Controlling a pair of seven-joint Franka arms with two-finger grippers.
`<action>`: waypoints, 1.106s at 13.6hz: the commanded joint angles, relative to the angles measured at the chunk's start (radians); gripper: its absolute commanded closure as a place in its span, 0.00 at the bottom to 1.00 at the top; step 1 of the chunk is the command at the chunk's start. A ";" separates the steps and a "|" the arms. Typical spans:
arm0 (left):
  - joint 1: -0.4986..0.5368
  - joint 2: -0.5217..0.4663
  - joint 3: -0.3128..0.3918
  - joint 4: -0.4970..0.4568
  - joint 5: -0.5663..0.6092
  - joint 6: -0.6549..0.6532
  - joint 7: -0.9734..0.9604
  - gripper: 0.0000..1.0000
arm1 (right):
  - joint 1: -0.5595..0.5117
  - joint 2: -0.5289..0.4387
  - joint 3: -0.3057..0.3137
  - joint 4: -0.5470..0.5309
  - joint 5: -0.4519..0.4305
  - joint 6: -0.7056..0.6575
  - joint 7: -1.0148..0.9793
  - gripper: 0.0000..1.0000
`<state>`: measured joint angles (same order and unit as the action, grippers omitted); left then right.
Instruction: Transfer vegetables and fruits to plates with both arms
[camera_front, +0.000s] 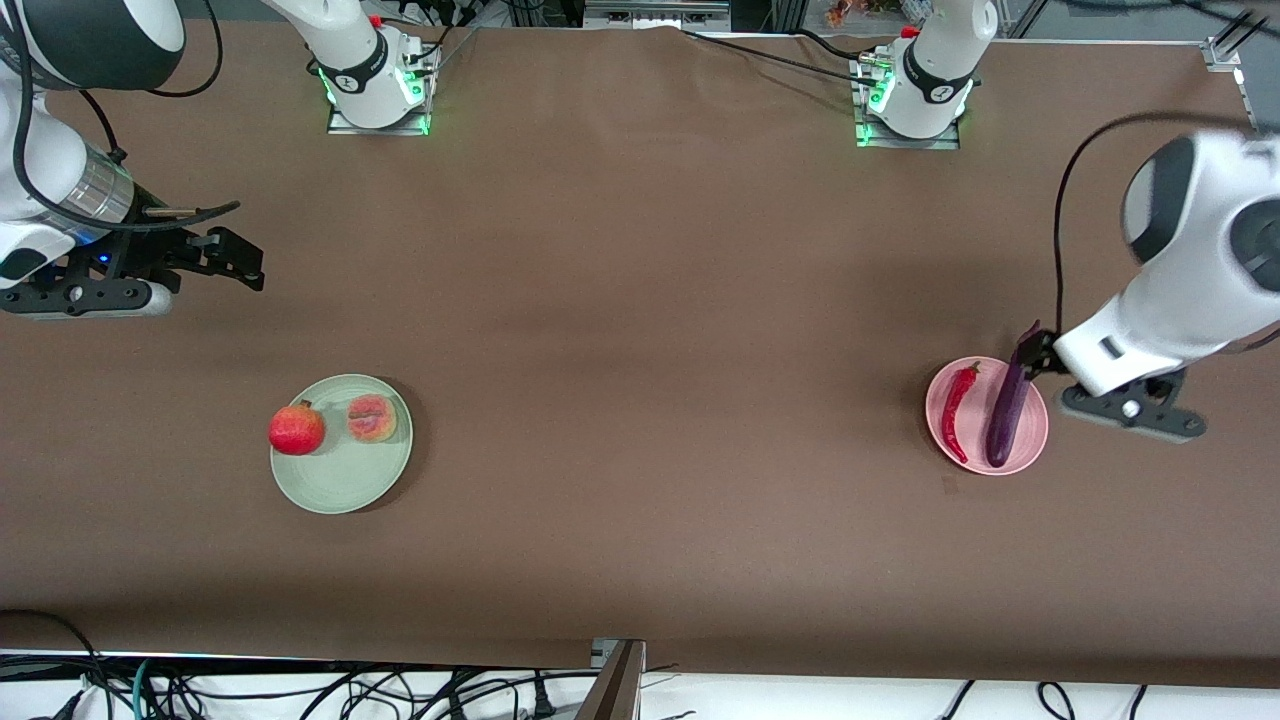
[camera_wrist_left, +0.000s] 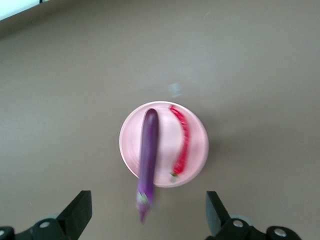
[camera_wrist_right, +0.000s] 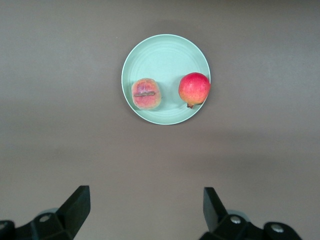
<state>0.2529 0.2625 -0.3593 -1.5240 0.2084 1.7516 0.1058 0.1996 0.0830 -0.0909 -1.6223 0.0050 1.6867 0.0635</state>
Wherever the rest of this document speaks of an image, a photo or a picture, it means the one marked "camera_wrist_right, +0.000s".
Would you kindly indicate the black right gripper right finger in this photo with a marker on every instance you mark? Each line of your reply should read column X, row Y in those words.
column 216, row 217

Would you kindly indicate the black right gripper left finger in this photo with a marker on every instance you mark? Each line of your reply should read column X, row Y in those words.
column 71, row 217

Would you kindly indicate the red pomegranate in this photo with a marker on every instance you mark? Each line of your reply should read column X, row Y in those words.
column 195, row 87

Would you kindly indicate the peach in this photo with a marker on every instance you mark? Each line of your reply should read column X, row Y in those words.
column 146, row 100

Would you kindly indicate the brown table cover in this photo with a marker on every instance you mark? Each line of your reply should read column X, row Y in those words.
column 50, row 75

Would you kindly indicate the pale green round plate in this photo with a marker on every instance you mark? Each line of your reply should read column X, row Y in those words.
column 165, row 62

